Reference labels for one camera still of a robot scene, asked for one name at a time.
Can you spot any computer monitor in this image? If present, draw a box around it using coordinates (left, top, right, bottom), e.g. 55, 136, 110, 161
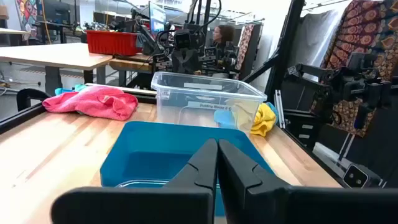
148, 1, 167, 35

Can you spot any table-level camera box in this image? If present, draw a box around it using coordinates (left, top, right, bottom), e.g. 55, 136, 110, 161
341, 164, 383, 189

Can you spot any blue plastic bin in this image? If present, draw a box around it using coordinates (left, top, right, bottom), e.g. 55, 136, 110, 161
99, 121, 274, 217

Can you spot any clear plastic bin with label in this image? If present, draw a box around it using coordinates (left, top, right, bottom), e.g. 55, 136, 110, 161
150, 71, 267, 133

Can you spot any yellow microfiber towel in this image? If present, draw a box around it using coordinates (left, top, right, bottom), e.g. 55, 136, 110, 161
225, 98, 277, 138

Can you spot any patterned fabric panel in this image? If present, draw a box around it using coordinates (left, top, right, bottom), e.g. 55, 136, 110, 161
235, 24, 254, 80

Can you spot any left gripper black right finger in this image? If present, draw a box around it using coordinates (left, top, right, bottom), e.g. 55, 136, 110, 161
218, 139, 398, 224

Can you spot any pink microfiber towel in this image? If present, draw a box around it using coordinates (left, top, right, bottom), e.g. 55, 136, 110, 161
42, 85, 139, 121

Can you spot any black curved chair back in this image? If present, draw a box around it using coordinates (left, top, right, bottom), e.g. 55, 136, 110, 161
16, 88, 50, 112

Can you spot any red plastic crate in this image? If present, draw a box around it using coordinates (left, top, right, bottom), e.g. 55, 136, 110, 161
86, 30, 142, 56

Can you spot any blue microfiber towel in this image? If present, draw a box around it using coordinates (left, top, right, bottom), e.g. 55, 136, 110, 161
213, 101, 280, 129

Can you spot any light wooden desk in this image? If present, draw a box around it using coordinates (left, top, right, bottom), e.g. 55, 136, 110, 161
0, 42, 113, 94

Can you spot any black metal frame post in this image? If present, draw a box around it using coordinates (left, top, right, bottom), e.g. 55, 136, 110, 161
242, 0, 305, 103

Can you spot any red patterned tapestry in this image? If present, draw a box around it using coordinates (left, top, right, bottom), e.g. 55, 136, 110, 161
322, 0, 398, 138

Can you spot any person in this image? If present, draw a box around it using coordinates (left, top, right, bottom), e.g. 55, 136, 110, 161
212, 24, 236, 78

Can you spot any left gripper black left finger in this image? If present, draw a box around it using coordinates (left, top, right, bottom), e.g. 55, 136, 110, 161
50, 138, 218, 224

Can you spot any colorful patterned wall hanging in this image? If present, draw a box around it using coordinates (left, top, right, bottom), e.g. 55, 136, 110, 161
15, 0, 39, 32

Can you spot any white cloth sheet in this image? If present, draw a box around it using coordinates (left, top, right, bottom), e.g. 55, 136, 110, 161
287, 9, 343, 68

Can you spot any black drawer unit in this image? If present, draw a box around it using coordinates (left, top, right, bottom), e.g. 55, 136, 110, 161
282, 108, 324, 150

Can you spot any white printed label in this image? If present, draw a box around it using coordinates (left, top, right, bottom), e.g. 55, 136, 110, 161
187, 101, 233, 111

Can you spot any silver aluminum rail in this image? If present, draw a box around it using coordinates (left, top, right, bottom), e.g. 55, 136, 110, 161
273, 89, 285, 129

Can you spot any teal microfiber towel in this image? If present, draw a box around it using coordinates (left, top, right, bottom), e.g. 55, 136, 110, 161
54, 83, 88, 96

